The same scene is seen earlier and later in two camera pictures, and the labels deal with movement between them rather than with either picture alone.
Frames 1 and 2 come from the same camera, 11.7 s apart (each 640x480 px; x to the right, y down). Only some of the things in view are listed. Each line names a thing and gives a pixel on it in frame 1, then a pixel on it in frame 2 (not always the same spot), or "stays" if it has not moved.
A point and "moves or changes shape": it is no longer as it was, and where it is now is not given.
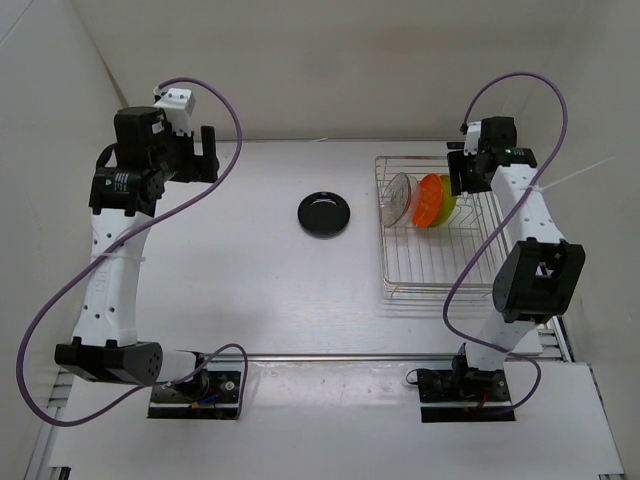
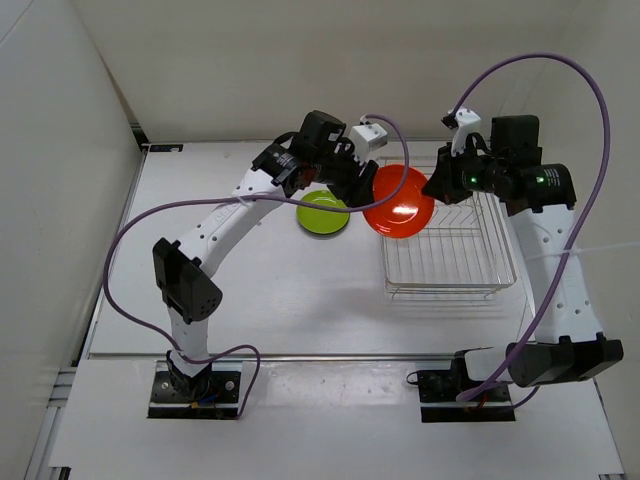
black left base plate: [208, 394] stays
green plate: [448, 202] to [321, 220]
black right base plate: [464, 395] stays
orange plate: [428, 201] moves or changes shape
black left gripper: [198, 168] to [356, 191]
